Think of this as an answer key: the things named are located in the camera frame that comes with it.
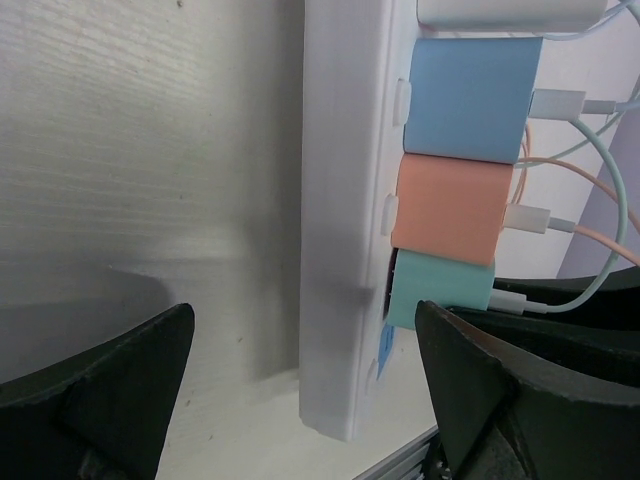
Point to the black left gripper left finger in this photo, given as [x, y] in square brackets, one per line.
[103, 413]

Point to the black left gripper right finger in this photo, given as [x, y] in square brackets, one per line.
[526, 398]

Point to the mint green charger plug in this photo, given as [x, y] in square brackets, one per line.
[447, 283]

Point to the orange charger plug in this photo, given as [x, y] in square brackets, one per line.
[450, 207]

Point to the white power strip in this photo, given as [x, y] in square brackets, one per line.
[356, 95]

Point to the light blue charger plug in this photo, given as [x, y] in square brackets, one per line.
[471, 97]

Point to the white charger plug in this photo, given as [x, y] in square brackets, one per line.
[537, 16]

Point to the aluminium table rail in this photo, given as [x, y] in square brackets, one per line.
[411, 461]

